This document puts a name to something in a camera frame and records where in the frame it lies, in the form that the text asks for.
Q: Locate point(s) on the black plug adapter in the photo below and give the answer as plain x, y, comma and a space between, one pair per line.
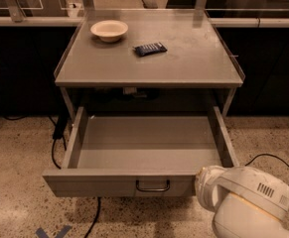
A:
60, 127

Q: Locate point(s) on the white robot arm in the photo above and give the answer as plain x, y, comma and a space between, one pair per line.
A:
246, 202

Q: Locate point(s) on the grey top drawer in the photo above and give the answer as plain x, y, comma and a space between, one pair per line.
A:
140, 155

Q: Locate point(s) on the grey cabinet table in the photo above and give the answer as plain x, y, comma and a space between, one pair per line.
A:
195, 56

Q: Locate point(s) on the blue snack packet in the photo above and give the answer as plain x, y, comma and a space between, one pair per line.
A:
150, 49

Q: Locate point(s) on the white ceramic bowl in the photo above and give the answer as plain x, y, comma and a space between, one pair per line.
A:
109, 31

